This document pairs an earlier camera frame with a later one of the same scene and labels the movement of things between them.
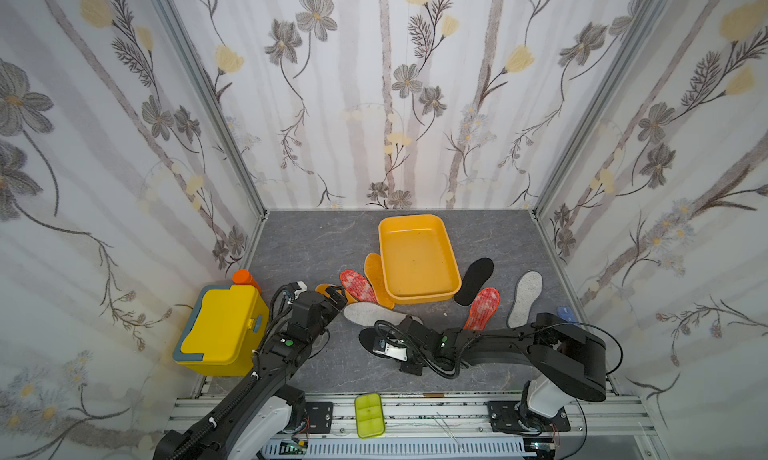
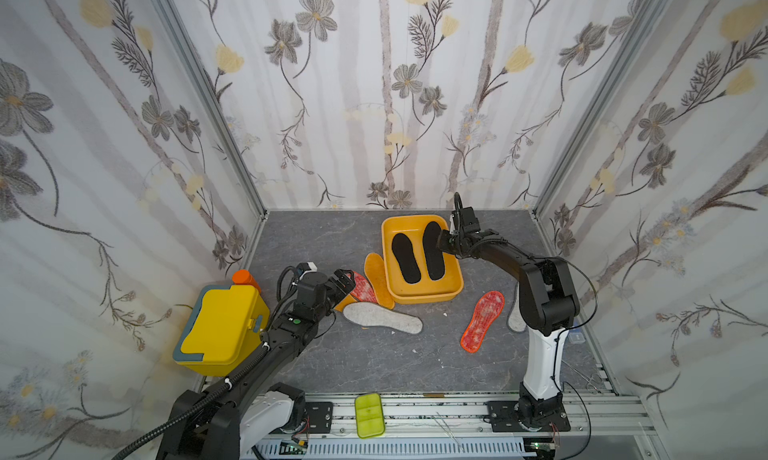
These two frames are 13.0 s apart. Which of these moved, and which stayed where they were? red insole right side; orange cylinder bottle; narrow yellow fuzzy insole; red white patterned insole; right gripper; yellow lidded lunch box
Moved: right gripper
Stayed: orange cylinder bottle; yellow lidded lunch box; red white patterned insole; narrow yellow fuzzy insole; red insole right side
